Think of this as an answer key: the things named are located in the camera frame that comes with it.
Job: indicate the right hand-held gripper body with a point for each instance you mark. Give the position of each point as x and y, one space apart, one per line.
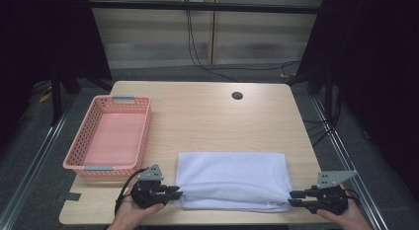
329 197

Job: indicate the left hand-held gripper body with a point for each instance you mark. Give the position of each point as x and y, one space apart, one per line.
148 193

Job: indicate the white printed towel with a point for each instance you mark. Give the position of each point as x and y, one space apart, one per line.
230 180

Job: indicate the pink plastic basket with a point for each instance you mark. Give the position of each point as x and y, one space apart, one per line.
112 138

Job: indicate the person's left hand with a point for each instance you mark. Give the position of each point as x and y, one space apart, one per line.
131 213

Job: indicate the person's right hand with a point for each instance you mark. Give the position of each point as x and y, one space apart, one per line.
349 220

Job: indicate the black tape strip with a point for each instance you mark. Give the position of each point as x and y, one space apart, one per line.
72 196

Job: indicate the black metal stand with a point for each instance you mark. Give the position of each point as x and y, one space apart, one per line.
56 98

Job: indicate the yellow tool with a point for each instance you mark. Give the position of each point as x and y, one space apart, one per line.
44 97

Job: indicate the metal floor rail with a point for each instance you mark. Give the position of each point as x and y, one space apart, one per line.
36 157
342 154

